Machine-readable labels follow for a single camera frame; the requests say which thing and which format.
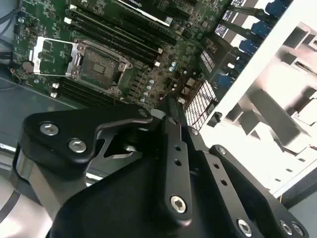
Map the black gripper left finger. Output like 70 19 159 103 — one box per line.
11 96 194 221

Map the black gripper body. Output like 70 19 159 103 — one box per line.
51 125 233 238

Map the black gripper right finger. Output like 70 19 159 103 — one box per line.
177 98 311 238

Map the metal socket cover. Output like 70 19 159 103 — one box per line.
29 36 82 78

